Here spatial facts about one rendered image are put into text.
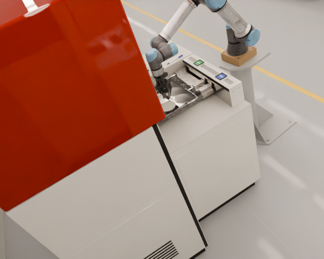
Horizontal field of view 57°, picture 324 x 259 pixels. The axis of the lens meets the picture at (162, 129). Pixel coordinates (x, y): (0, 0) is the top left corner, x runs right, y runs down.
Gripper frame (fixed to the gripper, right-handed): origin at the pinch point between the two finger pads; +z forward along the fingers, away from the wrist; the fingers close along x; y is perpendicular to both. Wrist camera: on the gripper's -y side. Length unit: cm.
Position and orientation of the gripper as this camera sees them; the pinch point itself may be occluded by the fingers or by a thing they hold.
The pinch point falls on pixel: (168, 97)
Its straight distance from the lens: 194.0
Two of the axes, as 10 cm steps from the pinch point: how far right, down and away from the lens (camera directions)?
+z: 3.0, 7.1, 6.4
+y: -0.8, 6.9, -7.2
